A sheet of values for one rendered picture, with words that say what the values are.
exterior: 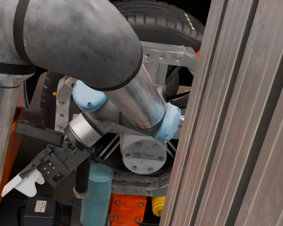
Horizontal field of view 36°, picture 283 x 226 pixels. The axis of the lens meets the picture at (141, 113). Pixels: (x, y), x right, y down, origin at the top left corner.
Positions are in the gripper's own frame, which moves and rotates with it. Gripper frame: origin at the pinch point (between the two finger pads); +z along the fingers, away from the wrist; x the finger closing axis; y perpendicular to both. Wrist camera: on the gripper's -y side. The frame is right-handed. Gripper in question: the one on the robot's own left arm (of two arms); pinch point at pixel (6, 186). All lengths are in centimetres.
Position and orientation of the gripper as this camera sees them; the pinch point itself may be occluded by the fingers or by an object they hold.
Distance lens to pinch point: 107.1
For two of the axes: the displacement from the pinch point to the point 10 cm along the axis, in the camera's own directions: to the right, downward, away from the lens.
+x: -0.6, -0.6, 10.0
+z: -7.5, 6.6, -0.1
